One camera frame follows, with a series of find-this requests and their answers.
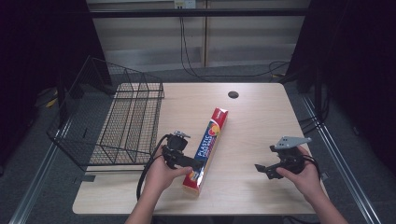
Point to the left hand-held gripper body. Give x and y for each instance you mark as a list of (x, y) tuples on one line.
[(176, 146)]

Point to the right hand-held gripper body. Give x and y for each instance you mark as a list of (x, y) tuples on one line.
[(289, 155)]

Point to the long plastic wrap box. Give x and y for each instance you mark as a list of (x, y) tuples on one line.
[(206, 148)]

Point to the person's right hand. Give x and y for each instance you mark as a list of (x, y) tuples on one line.
[(301, 178)]

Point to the person's left hand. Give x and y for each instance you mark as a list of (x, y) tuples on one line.
[(163, 174)]

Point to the black curtain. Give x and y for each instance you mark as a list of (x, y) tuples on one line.
[(351, 68)]

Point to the black horizontal bar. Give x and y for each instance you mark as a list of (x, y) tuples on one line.
[(199, 12)]

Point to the white wall socket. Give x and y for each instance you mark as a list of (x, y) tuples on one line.
[(185, 3)]

